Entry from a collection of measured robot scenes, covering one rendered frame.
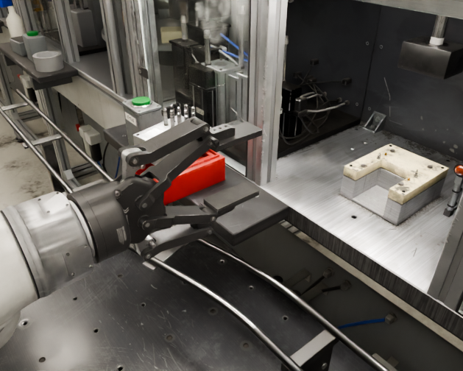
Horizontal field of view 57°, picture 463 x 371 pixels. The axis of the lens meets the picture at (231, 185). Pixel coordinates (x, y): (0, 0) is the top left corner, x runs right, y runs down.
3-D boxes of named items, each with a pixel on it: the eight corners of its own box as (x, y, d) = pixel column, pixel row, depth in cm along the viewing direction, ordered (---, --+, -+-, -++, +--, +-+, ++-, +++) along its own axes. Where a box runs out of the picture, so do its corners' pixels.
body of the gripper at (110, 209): (102, 282, 42) (181, 244, 47) (86, 213, 38) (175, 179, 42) (73, 243, 47) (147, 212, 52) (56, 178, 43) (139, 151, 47)
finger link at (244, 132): (200, 143, 50) (200, 137, 49) (246, 126, 53) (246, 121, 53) (216, 152, 48) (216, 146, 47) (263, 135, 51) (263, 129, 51)
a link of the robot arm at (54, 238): (21, 242, 34) (92, 214, 37) (-8, 192, 40) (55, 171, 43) (48, 318, 39) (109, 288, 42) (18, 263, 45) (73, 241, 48)
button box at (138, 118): (127, 146, 102) (120, 100, 96) (156, 138, 106) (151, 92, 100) (143, 160, 97) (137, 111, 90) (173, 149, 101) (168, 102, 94)
